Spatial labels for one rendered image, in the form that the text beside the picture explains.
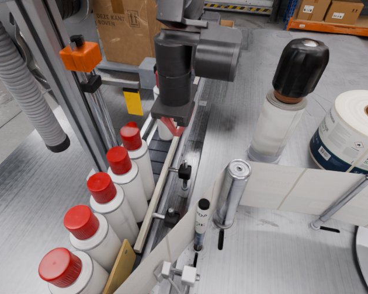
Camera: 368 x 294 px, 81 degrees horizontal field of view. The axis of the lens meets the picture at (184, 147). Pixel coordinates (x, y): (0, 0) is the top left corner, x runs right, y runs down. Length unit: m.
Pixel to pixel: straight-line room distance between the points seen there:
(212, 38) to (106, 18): 0.77
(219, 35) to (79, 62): 0.21
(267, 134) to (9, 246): 0.64
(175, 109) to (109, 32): 0.75
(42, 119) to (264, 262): 0.45
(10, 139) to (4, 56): 2.09
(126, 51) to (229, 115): 0.57
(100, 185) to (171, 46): 0.21
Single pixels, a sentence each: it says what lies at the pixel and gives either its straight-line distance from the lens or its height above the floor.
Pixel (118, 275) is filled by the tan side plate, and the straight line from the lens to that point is 0.40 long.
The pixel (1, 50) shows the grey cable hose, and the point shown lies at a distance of 0.31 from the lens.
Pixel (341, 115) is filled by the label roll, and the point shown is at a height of 1.02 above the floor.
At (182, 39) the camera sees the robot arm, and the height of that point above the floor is 1.21.
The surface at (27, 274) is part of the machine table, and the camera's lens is 0.61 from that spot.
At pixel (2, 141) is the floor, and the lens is 2.41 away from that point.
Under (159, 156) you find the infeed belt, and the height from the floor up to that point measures 0.88.
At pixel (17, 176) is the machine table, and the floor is 0.83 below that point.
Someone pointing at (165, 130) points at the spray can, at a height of 0.92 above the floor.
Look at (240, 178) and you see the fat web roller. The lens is 0.34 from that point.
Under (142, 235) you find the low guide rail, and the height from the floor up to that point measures 0.92.
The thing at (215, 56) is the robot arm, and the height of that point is 1.20.
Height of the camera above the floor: 1.34
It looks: 48 degrees down
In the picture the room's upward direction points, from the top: straight up
